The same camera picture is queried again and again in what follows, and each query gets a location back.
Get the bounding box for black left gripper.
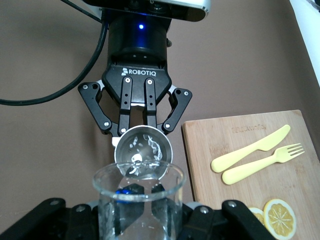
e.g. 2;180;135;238
77;8;194;136

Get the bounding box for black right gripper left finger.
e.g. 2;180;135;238
0;197;101;240

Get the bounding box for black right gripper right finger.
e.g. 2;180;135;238
181;199;276;240

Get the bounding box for steel jigger measuring cup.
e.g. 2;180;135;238
113;124;174;182

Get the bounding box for clear glass shaker cup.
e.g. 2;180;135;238
92;159;187;240

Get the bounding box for lemon slice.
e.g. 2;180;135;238
248;206;266;229
263;198;298;240

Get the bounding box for wooden cutting board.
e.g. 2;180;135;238
181;109;320;240

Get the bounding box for yellow plastic fork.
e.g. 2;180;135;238
221;142;306;186

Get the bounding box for yellow plastic knife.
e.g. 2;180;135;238
210;124;292;174

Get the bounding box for brown table cover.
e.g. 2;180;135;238
0;0;320;240

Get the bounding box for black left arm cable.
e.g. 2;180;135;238
0;0;111;106

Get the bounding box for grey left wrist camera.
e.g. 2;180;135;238
81;0;213;24

